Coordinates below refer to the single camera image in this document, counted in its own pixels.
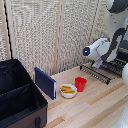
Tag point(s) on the blue book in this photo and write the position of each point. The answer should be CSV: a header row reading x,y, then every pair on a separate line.
x,y
45,82

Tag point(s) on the black fabric storage box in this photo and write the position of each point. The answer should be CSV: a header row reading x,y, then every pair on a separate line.
x,y
20,96

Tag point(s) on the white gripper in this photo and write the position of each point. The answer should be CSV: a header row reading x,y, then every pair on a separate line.
x,y
97,63

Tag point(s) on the white bowl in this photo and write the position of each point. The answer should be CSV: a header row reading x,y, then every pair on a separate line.
x,y
68,93

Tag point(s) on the black toaster oven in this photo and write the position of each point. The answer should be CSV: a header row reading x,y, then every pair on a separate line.
x,y
117,65

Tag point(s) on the red plastic cup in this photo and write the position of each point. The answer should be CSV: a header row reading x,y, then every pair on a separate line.
x,y
80,84

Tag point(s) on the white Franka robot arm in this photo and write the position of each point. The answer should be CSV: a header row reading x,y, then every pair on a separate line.
x,y
110,43

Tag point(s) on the beige folding screen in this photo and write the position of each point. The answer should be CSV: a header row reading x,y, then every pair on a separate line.
x,y
40,33

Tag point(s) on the yellow food pieces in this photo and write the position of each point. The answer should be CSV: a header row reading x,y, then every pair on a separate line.
x,y
67,89

